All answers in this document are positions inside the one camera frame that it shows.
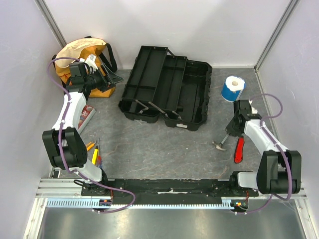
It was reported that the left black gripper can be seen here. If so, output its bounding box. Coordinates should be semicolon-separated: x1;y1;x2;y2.
84;63;123;93

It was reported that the claw hammer red black handle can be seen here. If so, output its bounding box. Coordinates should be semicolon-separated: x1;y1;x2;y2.
212;134;229;151

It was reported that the red black utility knife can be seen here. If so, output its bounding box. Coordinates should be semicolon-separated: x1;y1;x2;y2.
234;137;245;164

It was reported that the black plastic tool box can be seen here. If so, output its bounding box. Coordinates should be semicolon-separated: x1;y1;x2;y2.
118;46;213;131

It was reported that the red blue handled screwdriver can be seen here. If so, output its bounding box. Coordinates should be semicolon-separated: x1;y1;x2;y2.
97;143;102;169

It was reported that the yellow handled screwdriver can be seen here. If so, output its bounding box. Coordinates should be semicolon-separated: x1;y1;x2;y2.
91;140;100;165

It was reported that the black rubber mallet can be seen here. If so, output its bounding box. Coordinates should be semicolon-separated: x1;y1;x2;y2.
176;106;185;112

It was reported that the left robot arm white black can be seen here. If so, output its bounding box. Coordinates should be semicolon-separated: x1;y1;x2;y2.
42;60;123;196

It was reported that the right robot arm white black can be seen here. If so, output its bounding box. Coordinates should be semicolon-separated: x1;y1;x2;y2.
225;100;302;196

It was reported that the blue wrapped paper roll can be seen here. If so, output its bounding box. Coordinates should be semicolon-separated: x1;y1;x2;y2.
221;76;246;102

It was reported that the yellow canvas tote bag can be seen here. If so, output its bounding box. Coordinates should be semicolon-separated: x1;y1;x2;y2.
49;36;118;100

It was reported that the red small box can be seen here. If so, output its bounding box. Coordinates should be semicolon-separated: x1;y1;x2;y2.
78;105;96;134

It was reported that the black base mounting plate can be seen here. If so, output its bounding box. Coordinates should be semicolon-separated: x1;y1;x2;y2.
81;178;259;206

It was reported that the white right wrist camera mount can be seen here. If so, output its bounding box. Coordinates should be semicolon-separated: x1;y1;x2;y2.
248;100;258;114

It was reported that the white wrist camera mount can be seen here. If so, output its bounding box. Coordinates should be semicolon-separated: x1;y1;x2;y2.
248;100;258;114
79;54;98;73

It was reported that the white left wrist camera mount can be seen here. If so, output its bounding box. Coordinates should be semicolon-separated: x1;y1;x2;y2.
79;54;98;73

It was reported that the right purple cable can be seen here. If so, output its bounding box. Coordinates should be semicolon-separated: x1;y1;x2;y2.
234;93;293;215

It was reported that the purple cable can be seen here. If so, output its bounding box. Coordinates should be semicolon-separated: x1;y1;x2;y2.
47;56;137;214
234;93;293;215

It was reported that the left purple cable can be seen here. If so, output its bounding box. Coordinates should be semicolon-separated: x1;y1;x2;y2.
47;56;137;214

